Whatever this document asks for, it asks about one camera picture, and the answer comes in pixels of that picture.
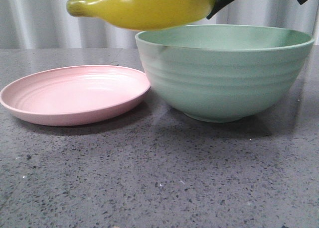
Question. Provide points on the green ribbed bowl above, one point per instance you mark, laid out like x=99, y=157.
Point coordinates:
x=222, y=73

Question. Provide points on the pink plate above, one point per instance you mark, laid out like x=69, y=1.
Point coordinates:
x=75, y=95

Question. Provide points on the yellow banana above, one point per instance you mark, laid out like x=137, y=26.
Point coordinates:
x=142, y=14

